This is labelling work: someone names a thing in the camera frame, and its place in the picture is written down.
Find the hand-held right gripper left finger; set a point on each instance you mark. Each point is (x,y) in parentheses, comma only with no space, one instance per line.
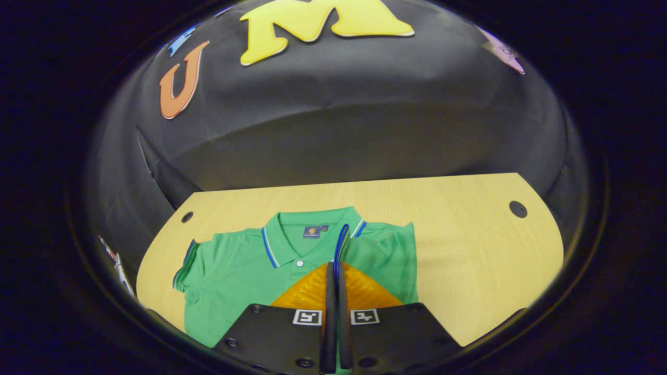
(329,333)

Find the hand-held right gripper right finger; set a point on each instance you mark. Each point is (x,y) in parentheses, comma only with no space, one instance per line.
(344,333)

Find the green T-shirt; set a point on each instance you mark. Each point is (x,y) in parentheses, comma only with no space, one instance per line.
(234,276)

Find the round black table grommet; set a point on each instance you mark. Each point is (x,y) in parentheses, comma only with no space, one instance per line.
(518,209)
(187,216)

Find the black backdrop cloth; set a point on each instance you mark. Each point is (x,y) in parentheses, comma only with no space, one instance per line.
(365,114)

